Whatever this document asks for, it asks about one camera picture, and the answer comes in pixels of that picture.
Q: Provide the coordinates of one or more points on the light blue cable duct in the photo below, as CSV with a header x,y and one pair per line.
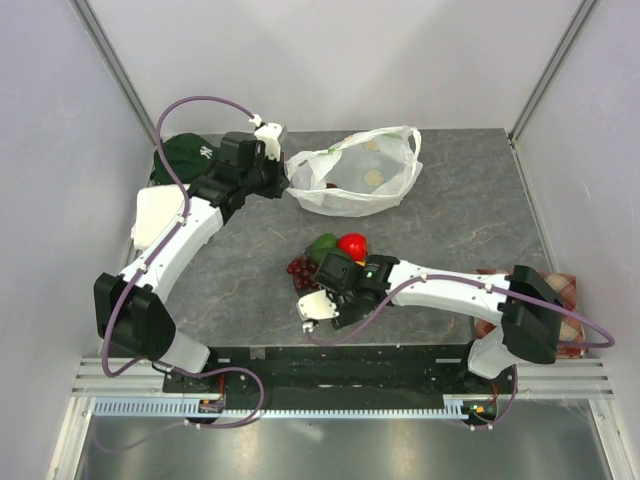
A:
x,y
311,406

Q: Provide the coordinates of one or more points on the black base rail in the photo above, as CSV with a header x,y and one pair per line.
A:
x,y
430,369

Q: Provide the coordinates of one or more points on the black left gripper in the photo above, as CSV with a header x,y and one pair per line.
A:
x,y
281,180

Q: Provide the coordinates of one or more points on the aluminium frame rail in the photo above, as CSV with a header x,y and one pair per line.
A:
x,y
577,378

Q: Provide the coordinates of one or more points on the red fake apple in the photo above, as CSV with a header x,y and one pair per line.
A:
x,y
355,245

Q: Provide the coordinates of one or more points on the green fake lime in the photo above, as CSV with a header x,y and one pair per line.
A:
x,y
318,249

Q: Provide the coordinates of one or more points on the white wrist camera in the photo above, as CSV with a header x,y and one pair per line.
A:
x,y
315,307
271,134

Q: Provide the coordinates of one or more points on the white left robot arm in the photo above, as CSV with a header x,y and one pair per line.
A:
x,y
130,306

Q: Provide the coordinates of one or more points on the white folded towel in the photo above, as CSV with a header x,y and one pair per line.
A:
x,y
156,208

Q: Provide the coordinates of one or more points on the red fake grape bunch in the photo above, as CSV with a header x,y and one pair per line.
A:
x,y
301,264

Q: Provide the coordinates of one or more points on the white plastic bag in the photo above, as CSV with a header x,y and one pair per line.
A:
x,y
364,174

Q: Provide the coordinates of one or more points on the red plaid cloth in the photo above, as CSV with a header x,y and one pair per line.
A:
x,y
571,330

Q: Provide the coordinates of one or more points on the dark green baseball cap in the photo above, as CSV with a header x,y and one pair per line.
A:
x,y
190,156

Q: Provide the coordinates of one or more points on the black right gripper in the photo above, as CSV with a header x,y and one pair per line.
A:
x,y
346,317

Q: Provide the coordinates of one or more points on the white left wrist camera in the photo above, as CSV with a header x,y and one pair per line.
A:
x,y
271,134

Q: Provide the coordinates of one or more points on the blue ceramic plate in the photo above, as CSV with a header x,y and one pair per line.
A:
x,y
304,283

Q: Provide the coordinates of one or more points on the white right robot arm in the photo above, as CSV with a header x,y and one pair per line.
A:
x,y
523,309

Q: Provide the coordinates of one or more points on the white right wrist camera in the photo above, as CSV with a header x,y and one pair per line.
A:
x,y
315,307

